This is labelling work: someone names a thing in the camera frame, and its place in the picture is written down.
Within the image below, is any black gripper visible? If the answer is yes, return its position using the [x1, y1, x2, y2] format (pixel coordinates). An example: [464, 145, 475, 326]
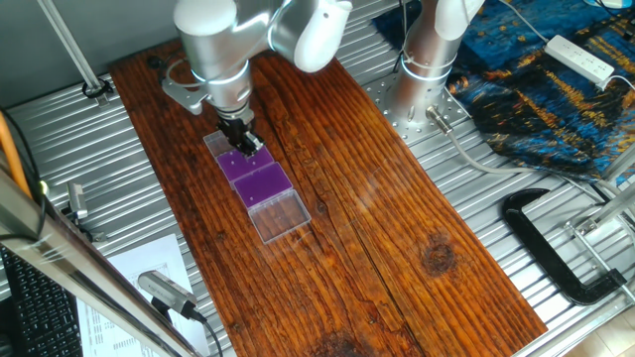
[216, 113, 266, 158]

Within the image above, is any purple pipette tip box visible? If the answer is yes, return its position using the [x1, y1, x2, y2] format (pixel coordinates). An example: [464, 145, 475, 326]
[231, 161, 313, 245]
[202, 129, 277, 192]

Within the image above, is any brown wooden board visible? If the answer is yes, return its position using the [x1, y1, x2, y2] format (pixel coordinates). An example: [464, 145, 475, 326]
[108, 22, 550, 357]

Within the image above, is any printed white paper sheet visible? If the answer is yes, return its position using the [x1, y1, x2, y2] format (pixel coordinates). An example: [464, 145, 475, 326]
[76, 232, 212, 357]

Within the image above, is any orange tube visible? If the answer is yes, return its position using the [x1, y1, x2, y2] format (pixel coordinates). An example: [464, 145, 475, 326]
[0, 111, 32, 199]

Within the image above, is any black keyboard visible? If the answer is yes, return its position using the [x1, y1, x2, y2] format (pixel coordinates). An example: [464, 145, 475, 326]
[0, 245, 84, 357]

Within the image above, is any blue starry patterned cloth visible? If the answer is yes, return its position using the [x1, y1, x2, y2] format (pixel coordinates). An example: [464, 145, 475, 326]
[371, 0, 635, 185]

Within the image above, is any black C-clamp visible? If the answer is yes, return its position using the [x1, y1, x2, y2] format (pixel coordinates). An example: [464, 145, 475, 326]
[500, 186, 629, 307]

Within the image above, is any white power strip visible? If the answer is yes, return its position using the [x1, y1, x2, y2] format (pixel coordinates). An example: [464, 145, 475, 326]
[544, 33, 616, 85]

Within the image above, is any thin metal rod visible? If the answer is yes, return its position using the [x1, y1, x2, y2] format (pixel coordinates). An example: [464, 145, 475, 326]
[564, 221, 635, 303]

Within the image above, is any aluminium profile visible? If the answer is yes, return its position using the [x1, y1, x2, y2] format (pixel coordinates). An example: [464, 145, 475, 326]
[565, 143, 635, 239]

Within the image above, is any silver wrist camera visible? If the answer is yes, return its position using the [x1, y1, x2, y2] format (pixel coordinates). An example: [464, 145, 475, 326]
[161, 73, 205, 116]

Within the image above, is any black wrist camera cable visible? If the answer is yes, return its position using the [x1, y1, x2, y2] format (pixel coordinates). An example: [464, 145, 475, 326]
[146, 52, 199, 93]

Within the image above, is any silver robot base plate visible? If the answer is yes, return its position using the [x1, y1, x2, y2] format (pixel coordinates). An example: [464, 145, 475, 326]
[364, 73, 470, 148]

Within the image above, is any silver depth camera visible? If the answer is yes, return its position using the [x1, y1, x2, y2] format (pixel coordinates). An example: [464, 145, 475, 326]
[137, 270, 199, 322]
[66, 181, 90, 222]

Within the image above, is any black cable ring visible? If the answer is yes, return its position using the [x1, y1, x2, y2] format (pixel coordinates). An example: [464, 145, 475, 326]
[81, 76, 116, 100]

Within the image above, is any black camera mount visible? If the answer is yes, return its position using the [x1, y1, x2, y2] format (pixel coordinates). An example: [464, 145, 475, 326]
[62, 207, 109, 245]

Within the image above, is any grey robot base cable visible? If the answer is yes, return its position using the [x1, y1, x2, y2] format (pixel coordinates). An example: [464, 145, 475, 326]
[425, 104, 604, 192]

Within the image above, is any black depth camera cable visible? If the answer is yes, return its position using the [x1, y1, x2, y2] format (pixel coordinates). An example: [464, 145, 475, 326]
[190, 309, 225, 357]

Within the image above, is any thin aluminium post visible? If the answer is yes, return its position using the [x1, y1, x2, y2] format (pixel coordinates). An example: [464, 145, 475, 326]
[37, 0, 111, 108]

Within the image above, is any aluminium frame bar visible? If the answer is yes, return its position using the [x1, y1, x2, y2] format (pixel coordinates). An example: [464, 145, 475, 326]
[0, 168, 202, 357]

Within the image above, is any thin black cable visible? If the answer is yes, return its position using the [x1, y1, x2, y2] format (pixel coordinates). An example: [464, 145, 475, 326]
[0, 106, 49, 244]

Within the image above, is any white power cable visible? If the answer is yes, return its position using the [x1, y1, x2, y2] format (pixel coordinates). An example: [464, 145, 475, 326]
[498, 0, 550, 45]

